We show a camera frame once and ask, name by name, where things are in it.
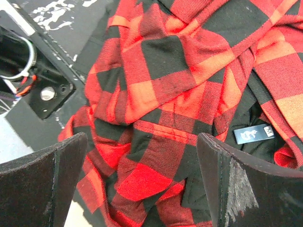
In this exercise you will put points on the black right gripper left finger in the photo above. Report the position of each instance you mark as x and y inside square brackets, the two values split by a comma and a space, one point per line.
[36, 190]

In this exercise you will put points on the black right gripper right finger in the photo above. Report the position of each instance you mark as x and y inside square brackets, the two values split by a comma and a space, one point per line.
[245, 191]

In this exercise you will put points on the red black plaid shirt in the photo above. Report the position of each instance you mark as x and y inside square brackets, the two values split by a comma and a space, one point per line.
[169, 70]

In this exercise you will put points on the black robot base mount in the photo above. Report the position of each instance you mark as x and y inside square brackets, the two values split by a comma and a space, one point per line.
[30, 69]

